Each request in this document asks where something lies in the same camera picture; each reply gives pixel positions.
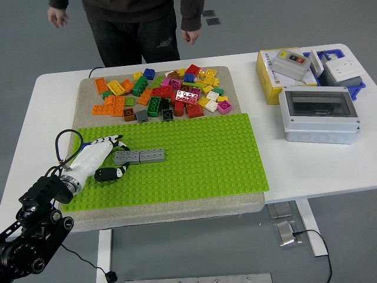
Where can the grey distribution box clear lid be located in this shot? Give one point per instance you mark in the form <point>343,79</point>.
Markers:
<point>319,126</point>

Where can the orange toy brick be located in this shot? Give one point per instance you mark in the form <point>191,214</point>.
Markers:
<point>109,100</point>
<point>101,110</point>
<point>127,85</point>
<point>145,96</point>
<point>118,106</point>
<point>101,85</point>

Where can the black toy brick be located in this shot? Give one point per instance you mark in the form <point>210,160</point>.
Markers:
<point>165,103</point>
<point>167,115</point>

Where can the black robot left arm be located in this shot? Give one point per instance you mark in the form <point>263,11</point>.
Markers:
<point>44,191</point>

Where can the white table leg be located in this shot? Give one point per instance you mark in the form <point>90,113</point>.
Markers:
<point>312,230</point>
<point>103,256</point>

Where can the small yellow toy brick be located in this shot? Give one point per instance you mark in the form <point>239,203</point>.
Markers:
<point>222,98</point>
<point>181,72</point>
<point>138,76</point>

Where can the grey-brown foam mat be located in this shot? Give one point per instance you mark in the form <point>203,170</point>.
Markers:
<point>147,215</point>

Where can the white toy brick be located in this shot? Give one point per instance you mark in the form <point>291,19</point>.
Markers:
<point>211,106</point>
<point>212,95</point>

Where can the maroon toy brick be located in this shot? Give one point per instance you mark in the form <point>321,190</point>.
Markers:
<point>185,88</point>

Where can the person's right hand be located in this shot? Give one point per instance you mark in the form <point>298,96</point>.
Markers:
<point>58,17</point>

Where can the pink toy brick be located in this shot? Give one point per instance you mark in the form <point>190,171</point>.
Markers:
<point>166,82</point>

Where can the long yellow toy brick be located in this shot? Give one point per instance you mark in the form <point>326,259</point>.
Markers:
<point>116,88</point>

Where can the metal floor socket plate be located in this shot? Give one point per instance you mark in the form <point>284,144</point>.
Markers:
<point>285,234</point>

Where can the brown toy brick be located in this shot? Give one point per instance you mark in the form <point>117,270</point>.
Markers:
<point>173,74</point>
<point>129,115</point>

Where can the white plastic panel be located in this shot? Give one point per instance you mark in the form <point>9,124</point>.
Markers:
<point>315,62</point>

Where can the glossy long red toy brick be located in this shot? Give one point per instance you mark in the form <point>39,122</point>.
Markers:
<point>186,97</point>

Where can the small lime toy brick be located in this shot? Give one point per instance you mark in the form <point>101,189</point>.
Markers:
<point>129,101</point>

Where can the yellow cardboard box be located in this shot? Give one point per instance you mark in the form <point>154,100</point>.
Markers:
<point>266,79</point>

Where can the white wall socket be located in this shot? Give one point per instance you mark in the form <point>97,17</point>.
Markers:
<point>343,69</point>

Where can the blue toy brick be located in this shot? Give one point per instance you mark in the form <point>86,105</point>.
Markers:
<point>149,73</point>
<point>189,78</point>

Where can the flat metal floor plate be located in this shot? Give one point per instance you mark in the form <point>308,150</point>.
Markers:
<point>279,210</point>

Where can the long metal floor plate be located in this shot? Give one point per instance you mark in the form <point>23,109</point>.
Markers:
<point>162,280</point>
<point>235,278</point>

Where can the blue plastic bin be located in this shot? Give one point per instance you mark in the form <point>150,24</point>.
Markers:
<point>357,88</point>

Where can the green studded baseplate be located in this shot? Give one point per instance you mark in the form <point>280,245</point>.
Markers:
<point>191,165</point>

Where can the small dark grey toy brick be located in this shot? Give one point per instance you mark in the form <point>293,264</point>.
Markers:
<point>141,116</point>

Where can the grey push-button switch box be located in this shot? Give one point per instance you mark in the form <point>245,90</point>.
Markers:
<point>290,65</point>

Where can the person's left hand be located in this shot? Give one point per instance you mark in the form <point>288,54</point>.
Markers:
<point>191,36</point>

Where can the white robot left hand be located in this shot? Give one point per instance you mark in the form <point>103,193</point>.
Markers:
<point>91,159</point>

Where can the black floor tape square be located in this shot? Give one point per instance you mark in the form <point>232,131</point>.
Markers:
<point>209,13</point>
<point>213,21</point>

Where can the person's left forearm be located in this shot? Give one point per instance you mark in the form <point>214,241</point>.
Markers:
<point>192,14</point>

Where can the long green toy brick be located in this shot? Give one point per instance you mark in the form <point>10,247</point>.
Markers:
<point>140,86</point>
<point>153,106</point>

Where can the magenta toy brick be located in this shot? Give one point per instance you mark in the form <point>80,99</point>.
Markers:
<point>195,92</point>
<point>224,107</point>
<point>176,84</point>

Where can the small green toy brick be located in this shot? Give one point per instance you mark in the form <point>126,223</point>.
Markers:
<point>218,90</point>
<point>107,95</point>

